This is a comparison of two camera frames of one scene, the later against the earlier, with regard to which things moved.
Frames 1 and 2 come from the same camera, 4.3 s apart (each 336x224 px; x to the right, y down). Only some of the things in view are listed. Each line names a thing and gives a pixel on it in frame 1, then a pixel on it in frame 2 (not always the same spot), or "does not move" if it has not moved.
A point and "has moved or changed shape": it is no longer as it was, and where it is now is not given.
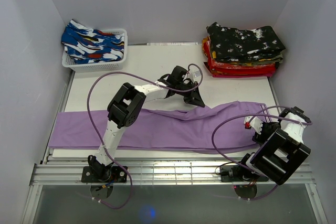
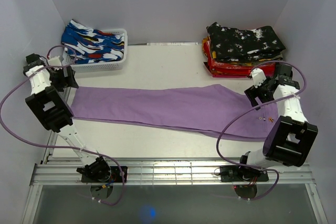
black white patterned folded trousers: [231, 44] does not move
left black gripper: [194, 98] to [70, 81]
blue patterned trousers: [84, 45] does not move
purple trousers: [193, 128] has moved or changed shape
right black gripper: [260, 139] to [252, 93]
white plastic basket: [117, 64] does not move
